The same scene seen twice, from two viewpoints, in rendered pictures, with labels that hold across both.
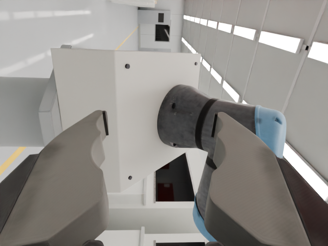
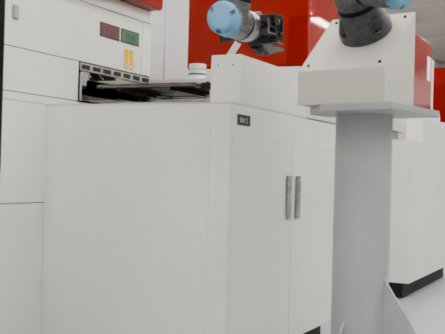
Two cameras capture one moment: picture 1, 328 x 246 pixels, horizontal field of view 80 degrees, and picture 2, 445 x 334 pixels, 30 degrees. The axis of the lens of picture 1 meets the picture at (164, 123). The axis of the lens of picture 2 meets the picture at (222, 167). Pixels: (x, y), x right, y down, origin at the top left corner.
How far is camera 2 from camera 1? 211 cm
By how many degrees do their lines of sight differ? 56
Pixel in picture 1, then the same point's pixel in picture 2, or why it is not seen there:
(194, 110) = (341, 20)
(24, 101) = (338, 140)
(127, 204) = not seen: outside the picture
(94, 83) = (313, 83)
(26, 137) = (361, 142)
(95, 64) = (304, 81)
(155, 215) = not seen: outside the picture
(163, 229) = not seen: outside the picture
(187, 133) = (354, 22)
